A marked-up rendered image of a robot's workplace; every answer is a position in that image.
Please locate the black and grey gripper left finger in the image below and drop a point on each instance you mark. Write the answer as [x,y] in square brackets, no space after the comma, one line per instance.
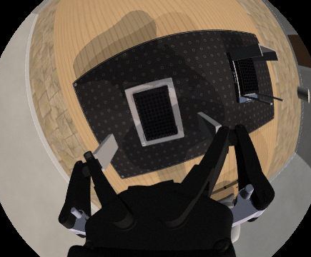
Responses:
[77,207]

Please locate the black well plate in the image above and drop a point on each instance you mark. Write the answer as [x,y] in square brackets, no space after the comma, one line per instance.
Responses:
[156,101]
[247,76]

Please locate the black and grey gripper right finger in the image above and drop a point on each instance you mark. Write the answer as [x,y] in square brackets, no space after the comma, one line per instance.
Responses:
[255,191]

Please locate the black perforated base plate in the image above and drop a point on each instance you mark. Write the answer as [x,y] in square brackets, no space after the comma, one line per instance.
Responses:
[198,65]

